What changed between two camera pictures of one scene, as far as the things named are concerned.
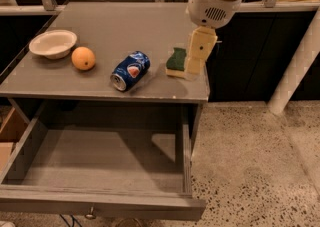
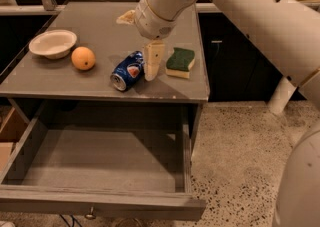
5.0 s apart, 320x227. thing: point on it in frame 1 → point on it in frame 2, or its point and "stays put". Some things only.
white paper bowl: (53, 44) stays put
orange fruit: (83, 58) stays put
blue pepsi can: (129, 70) stays put
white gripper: (207, 7) → (152, 21)
